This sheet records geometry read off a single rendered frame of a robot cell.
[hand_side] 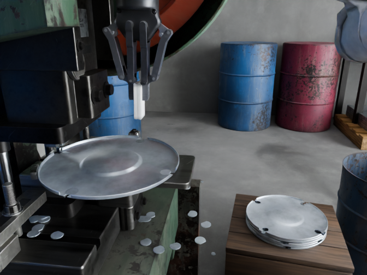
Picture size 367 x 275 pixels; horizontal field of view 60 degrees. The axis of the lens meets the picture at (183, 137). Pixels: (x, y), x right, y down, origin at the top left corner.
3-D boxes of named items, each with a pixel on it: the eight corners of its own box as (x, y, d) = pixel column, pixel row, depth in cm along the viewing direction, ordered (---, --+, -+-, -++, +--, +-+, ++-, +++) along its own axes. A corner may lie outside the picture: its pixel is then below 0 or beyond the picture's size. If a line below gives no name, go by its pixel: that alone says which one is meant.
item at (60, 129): (104, 124, 76) (102, 102, 74) (64, 157, 58) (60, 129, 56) (41, 122, 78) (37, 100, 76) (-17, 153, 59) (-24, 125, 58)
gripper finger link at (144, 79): (142, 22, 59) (150, 22, 59) (144, 82, 63) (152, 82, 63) (137, 21, 56) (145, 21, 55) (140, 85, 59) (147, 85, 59)
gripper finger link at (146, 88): (143, 73, 61) (158, 73, 61) (143, 99, 63) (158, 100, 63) (141, 74, 60) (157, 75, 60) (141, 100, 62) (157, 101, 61)
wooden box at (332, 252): (320, 271, 145) (332, 204, 133) (336, 349, 110) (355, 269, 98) (232, 256, 154) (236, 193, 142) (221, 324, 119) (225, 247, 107)
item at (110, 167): (138, 215, 51) (137, 210, 50) (4, 183, 60) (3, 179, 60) (197, 147, 76) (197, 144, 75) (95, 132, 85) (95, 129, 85)
